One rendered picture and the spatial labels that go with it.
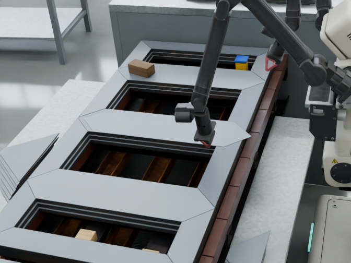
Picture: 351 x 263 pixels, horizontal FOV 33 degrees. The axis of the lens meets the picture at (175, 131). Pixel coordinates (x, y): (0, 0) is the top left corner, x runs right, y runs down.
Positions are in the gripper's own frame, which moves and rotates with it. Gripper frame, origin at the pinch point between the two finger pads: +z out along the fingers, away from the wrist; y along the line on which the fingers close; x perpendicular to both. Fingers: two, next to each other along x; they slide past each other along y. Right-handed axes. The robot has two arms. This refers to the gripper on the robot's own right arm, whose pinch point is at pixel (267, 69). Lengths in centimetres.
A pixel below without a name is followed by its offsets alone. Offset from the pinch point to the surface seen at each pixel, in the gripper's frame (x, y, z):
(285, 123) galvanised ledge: 20.3, -6.2, 25.0
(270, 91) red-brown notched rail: 7.1, -10.3, 15.0
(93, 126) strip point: -56, 36, 41
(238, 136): 0.1, 34.2, 14.2
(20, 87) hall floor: -153, -129, 182
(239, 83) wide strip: -7.4, -8.5, 17.5
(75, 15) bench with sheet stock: -152, -216, 155
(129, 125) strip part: -42, 33, 34
